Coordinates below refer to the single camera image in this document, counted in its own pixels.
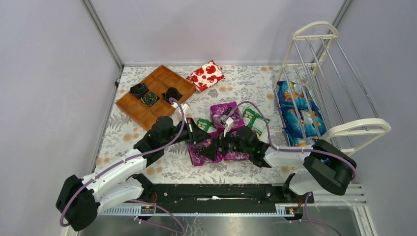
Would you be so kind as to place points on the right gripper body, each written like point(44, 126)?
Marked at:
point(223, 146)

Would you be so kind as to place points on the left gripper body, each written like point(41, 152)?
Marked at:
point(193, 132)

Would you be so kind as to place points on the purple candy bag carried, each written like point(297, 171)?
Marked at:
point(235, 156)

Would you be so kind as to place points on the purple candy bag front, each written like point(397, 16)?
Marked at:
point(197, 159)

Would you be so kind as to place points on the purple candy bag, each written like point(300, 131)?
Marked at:
point(218, 111)
point(197, 159)

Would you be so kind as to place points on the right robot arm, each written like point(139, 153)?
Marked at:
point(325, 167)

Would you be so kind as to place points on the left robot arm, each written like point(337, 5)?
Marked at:
point(81, 199)

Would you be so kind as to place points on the green candy bag left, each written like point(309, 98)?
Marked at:
point(206, 125)

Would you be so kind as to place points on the green candy bag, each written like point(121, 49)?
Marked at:
point(206, 125)
point(254, 120)

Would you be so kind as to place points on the purple candy bag top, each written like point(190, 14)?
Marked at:
point(218, 111)

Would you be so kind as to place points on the green candy bag right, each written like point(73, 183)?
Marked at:
point(254, 120)

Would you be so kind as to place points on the lower blue candy bag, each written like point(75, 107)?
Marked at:
point(303, 127)

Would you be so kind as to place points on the blue candy bag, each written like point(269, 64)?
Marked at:
point(303, 127)
point(290, 94)

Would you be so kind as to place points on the upper blue candy bag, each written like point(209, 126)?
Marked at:
point(290, 94)

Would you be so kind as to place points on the white metal shelf rack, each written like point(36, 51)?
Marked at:
point(316, 60)

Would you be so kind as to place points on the black orange rolled cloth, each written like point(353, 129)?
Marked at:
point(171, 93)

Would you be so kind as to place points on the wooden compartment tray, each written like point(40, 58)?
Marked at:
point(158, 82)

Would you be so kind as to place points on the black yellow rolled cloth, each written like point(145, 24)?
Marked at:
point(149, 99)

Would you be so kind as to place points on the red floral folded cloth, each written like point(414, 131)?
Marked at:
point(206, 76)

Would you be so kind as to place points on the black rolled cloth left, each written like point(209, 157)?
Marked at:
point(139, 90)

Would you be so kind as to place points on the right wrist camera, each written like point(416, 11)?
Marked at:
point(227, 123)

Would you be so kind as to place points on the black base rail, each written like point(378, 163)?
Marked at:
point(253, 199)

